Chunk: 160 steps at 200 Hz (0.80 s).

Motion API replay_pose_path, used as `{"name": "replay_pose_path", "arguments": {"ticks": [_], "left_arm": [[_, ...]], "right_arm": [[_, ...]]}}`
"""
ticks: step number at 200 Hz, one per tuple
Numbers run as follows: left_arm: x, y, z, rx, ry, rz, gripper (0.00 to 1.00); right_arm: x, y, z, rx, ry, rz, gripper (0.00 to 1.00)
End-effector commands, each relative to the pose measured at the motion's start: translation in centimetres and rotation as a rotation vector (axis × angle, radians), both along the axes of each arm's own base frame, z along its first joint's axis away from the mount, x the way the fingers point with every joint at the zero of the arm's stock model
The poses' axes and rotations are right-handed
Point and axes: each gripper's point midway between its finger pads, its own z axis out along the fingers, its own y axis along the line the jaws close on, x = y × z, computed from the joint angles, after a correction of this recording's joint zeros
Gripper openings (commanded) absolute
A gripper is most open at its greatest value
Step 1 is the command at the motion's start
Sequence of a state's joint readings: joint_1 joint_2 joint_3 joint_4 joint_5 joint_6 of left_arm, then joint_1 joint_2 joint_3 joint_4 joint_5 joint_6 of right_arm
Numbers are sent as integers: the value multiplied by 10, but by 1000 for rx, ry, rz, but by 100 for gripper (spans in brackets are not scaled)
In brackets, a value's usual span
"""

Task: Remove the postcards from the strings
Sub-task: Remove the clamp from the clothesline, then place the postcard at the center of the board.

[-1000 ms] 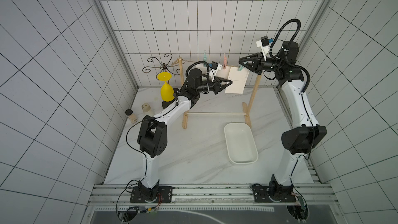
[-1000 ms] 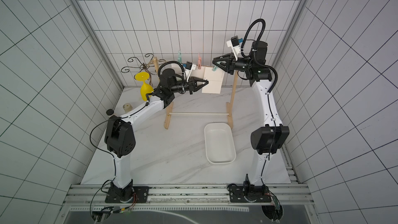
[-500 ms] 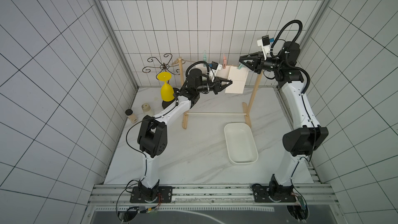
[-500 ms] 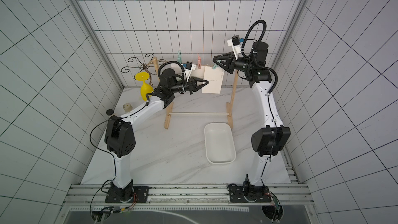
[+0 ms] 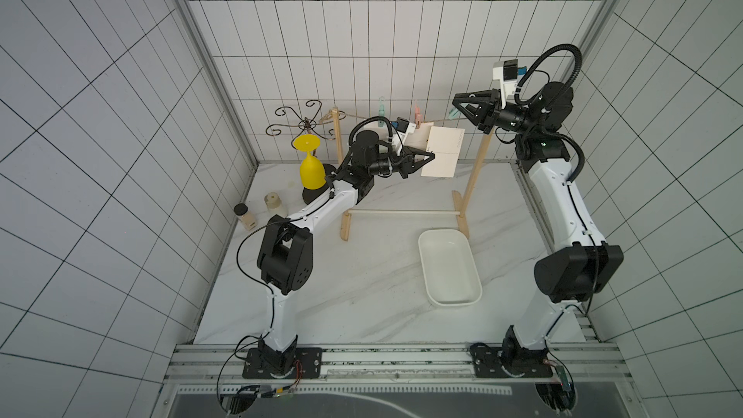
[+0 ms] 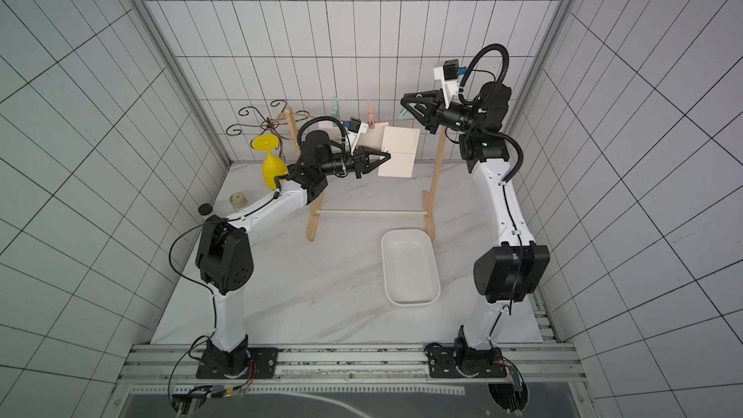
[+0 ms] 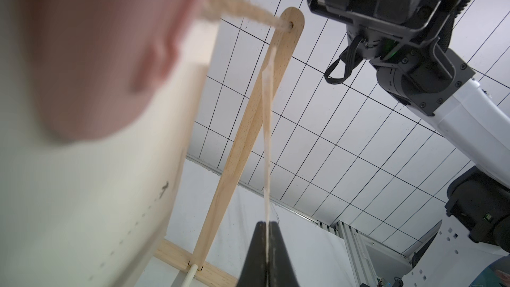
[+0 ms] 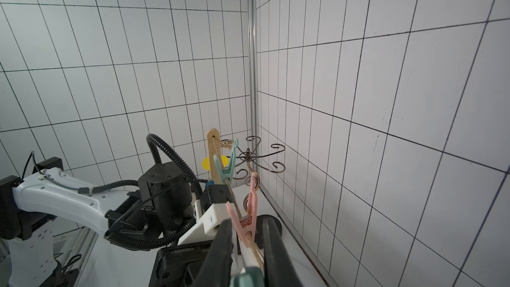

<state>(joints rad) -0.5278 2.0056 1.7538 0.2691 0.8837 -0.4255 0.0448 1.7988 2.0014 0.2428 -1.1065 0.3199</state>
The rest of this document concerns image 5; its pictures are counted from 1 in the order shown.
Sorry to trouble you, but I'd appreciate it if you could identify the wooden jar black lid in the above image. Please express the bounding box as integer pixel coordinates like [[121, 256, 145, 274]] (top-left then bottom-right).
[[233, 203, 257, 231]]

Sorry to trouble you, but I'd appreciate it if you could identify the white postcard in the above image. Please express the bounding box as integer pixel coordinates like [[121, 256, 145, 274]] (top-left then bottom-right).
[[359, 120, 387, 139], [404, 122, 435, 150], [421, 126, 466, 178]]

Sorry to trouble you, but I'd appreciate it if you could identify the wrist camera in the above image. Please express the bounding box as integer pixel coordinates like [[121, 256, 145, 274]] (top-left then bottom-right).
[[391, 118, 417, 155], [493, 59, 520, 108]]

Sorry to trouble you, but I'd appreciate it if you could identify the pink clothespin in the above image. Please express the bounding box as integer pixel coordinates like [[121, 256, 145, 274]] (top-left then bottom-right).
[[414, 105, 423, 129]]

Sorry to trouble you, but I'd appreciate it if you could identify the white rectangular tray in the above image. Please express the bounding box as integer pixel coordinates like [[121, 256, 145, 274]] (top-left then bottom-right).
[[418, 230, 483, 308]]

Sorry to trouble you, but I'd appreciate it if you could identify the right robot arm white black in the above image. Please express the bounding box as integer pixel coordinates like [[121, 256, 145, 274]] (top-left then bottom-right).
[[453, 81, 624, 379]]

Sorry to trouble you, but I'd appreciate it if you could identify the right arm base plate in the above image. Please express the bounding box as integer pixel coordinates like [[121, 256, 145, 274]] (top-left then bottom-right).
[[468, 343, 553, 379]]

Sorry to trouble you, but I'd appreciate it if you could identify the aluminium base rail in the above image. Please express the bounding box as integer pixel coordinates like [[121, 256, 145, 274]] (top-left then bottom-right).
[[164, 343, 631, 390]]

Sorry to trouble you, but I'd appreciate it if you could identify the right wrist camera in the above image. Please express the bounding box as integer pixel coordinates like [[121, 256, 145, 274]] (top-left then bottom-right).
[[493, 59, 520, 108]]

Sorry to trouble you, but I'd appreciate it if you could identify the twine string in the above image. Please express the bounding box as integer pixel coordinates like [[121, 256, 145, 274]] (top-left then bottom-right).
[[318, 107, 433, 127]]

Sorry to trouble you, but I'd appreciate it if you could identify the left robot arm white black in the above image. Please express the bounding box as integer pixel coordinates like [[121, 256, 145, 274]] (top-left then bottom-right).
[[257, 130, 435, 377]]

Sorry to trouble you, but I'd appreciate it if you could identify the cream small jar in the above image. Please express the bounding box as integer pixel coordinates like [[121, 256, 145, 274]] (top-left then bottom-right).
[[264, 192, 288, 218]]

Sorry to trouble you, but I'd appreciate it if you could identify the wooden clothesline rack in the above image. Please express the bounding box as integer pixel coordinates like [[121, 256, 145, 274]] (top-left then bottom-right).
[[340, 132, 493, 241]]

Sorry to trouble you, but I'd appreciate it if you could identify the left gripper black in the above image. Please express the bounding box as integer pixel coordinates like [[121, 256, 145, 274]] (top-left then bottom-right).
[[370, 144, 437, 178]]

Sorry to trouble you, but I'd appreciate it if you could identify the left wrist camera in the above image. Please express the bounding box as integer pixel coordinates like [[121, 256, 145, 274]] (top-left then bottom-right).
[[391, 118, 417, 155]]

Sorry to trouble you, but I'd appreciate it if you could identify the yellow plastic wine glass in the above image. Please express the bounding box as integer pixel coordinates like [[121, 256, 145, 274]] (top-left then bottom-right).
[[292, 134, 326, 191]]

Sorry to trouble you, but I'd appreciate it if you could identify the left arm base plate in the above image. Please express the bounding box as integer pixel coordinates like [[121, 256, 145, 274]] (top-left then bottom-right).
[[242, 348, 323, 379]]

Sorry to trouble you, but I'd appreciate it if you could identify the black wire glass holder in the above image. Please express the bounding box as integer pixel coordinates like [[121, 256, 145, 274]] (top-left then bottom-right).
[[275, 99, 337, 204]]

